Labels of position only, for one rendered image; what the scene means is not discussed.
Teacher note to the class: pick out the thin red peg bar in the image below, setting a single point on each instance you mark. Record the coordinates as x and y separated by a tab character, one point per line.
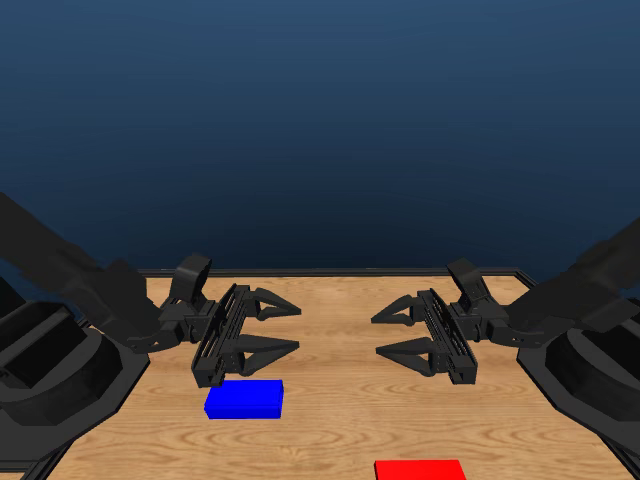
420	471

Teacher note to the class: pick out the blue hollow socket block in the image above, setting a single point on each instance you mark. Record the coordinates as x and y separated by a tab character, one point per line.
245	400

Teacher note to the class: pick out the black table frame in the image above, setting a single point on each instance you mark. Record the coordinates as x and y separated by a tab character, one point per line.
325	272

